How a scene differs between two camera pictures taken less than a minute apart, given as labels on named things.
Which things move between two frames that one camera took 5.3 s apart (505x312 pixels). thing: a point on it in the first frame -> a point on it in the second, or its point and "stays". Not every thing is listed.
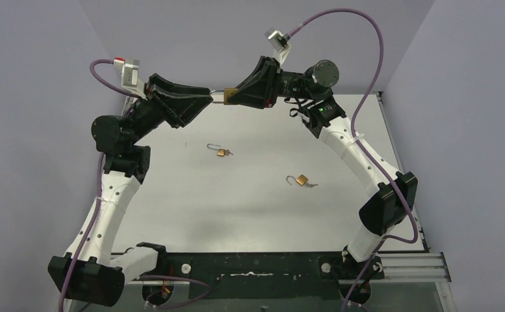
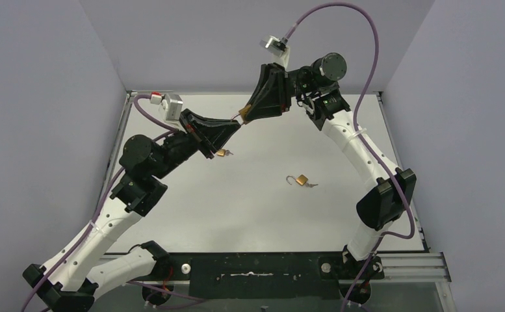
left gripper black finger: [181, 104] -> [210, 134]
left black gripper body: [158, 99] -> [195, 134]
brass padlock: [227, 91] -> [243, 112]
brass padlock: [301, 180] stays
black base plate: [265, 275] stays
